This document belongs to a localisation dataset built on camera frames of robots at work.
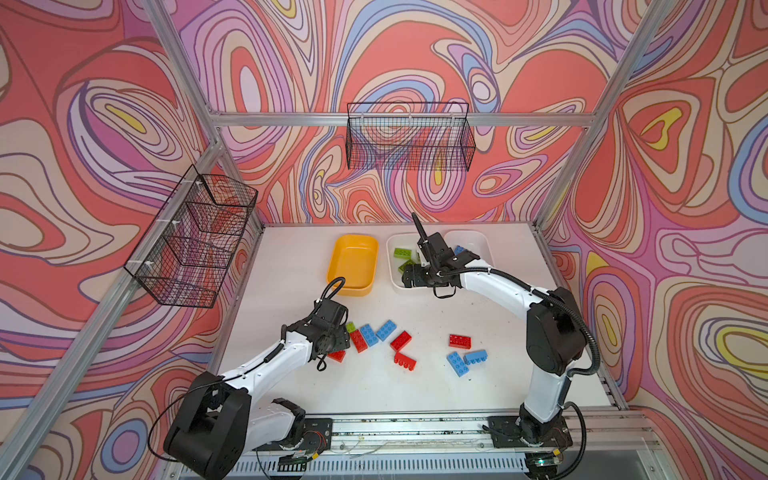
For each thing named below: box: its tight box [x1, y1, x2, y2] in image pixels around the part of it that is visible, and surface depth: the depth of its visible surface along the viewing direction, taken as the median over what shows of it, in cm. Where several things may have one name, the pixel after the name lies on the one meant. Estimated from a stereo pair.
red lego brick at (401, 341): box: [390, 330, 412, 351], surface depth 90 cm
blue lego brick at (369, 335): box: [360, 324, 379, 347], surface depth 91 cm
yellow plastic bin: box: [327, 234, 379, 297], surface depth 110 cm
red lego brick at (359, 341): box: [350, 329, 369, 354], surface depth 90 cm
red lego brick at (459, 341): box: [448, 334, 472, 350], surface depth 90 cm
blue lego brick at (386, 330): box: [375, 319, 397, 342], surface depth 92 cm
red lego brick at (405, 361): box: [394, 352, 417, 371], surface depth 86 cm
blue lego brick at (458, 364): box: [446, 351, 470, 378], surface depth 85 cm
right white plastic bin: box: [444, 230, 495, 268], surface depth 110 cm
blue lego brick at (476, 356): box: [463, 349, 488, 365], surface depth 86 cm
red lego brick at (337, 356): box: [327, 350, 347, 363], surface depth 87 cm
